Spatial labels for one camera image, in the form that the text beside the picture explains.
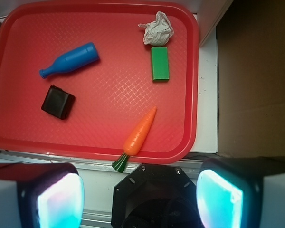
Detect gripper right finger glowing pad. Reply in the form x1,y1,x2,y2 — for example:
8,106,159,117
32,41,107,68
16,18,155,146
196,157,285,228

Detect black square pouch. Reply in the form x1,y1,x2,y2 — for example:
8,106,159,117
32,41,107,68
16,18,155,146
41,85,76,120

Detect blue plastic bottle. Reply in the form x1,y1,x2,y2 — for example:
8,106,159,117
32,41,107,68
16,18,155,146
39,42,100,79

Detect black octagonal base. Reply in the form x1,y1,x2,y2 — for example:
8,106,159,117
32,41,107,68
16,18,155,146
111,164,203,228

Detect crumpled white paper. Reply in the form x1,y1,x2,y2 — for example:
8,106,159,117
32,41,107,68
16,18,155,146
138,11,174,47

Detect red plastic tray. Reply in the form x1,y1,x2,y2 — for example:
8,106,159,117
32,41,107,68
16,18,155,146
0,0,199,164

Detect green rectangular block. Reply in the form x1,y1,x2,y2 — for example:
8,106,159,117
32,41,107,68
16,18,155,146
151,47,170,81

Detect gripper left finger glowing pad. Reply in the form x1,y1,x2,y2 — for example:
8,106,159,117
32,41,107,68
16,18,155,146
0,163,85,228

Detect brown cardboard box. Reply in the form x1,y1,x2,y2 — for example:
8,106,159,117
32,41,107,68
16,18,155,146
216,0,285,157

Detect orange toy carrot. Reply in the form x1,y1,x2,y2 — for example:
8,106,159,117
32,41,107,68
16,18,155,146
112,106,157,173

